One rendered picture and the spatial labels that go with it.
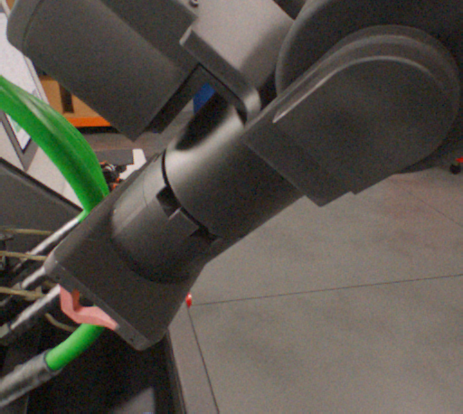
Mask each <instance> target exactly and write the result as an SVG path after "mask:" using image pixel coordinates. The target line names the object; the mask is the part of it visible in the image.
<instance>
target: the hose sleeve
mask: <svg viewBox="0 0 463 414"><path fill-rule="evenodd" d="M50 351H52V349H49V350H47V351H44V352H43V353H41V354H38V355H36V356H34V357H33V358H32V359H31V360H30V361H28V362H26V363H24V365H21V366H19V367H18V368H16V370H15V371H13V372H11V373H8V374H6V376H4V377H3V378H1V379H0V409H2V408H3V407H4V406H5V405H6V404H8V403H9V402H11V401H14V400H16V399H18V398H19V397H21V396H23V395H24V393H26V392H28V391H29V390H32V389H34V388H38V387H39V386H41V385H42V383H43V382H46V381H48V380H50V379H51V378H52V377H54V376H55V375H57V374H59V372H61V371H62V369H63V367H62V368H61V369H60V370H57V371H55V370H53V369H52V368H51V367H50V366H49V364H48V362H47V355H48V353H49V352H50Z"/></svg>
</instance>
